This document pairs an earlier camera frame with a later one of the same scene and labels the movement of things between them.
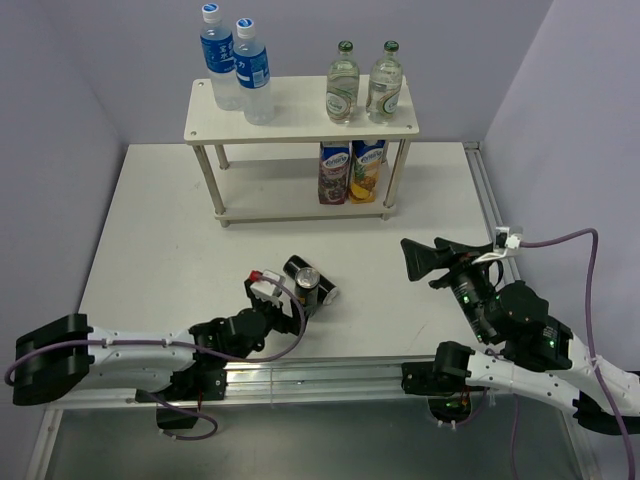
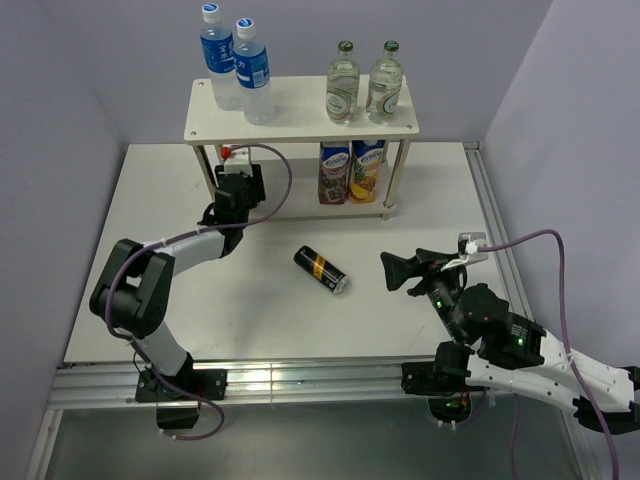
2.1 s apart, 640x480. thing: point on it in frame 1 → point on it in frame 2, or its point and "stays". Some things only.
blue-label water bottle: x=218 y=54 stays
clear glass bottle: x=343 y=86 stays
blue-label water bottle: x=252 y=71 stays
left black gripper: x=286 y=323 → x=256 y=184
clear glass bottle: x=385 y=85 stays
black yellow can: x=327 y=290 → x=320 y=269
